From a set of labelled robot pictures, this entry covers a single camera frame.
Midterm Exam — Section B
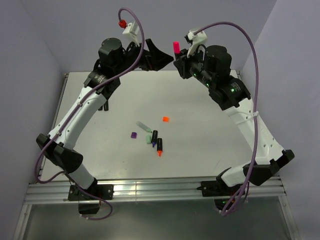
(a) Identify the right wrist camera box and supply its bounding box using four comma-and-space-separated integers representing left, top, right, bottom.
184, 30, 208, 58

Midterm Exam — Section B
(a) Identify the black blue tip highlighter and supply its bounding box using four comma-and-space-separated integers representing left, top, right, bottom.
103, 100, 109, 112

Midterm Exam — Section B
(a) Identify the black purple tip highlighter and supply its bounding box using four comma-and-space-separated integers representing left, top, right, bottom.
151, 130, 158, 148

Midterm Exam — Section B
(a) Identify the pale green capped highlighter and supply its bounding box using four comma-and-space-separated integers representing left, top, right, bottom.
136, 121, 153, 133

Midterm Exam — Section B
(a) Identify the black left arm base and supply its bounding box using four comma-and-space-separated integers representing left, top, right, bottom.
67, 184, 114, 215

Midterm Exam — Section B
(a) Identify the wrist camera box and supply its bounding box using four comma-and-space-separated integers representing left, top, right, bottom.
118, 19, 140, 46
184, 30, 208, 58

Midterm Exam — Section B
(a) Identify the aluminium front rail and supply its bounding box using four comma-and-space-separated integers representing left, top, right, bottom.
23, 176, 286, 205

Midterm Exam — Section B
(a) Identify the purple pen cap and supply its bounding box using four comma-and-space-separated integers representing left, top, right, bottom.
130, 132, 138, 139

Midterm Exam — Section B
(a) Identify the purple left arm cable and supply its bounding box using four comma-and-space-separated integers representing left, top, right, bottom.
34, 7, 146, 221

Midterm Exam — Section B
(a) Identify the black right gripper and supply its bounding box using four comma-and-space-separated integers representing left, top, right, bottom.
173, 44, 214, 89

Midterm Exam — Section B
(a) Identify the black orange tip highlighter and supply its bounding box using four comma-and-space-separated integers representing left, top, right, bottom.
156, 138, 163, 157

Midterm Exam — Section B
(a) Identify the pink pen cap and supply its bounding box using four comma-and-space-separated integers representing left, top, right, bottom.
172, 41, 181, 54

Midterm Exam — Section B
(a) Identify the orange pen cap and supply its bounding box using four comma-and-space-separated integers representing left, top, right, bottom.
162, 116, 170, 122

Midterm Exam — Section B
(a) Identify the black pink tip highlighter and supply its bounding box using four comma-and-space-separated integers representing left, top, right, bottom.
174, 52, 181, 61

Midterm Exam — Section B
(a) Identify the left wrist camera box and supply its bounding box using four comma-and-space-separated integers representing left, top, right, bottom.
118, 19, 140, 46

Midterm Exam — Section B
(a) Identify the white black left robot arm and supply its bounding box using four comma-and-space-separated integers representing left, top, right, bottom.
36, 38, 174, 200

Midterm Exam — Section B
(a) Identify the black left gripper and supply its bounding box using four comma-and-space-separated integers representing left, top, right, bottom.
113, 38, 174, 77

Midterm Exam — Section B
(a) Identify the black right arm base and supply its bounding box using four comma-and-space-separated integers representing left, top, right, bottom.
196, 180, 242, 211

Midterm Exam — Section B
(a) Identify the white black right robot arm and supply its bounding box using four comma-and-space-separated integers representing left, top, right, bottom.
173, 41, 295, 195

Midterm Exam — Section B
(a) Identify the pale green pen cap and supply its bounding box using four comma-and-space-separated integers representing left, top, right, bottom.
145, 135, 152, 144

